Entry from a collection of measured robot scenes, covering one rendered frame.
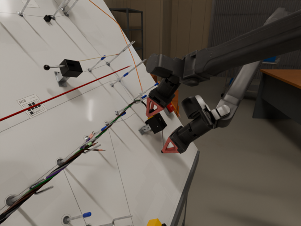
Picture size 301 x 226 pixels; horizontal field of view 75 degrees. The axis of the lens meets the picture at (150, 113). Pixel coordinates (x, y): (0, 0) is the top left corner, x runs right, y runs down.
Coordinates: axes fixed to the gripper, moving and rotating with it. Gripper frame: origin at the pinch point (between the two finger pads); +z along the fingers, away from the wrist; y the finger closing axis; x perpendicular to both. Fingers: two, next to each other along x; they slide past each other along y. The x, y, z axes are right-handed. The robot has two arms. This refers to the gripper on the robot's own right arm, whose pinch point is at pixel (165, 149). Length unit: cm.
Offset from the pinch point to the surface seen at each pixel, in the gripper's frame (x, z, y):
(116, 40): -49, -5, -18
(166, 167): 6.1, 5.1, -0.7
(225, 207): 88, 52, -92
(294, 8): -1, -174, -623
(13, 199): -15.9, 0.2, 45.3
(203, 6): -175, -21, -591
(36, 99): -32.6, -1.4, 30.3
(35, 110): -30.0, -0.9, 32.1
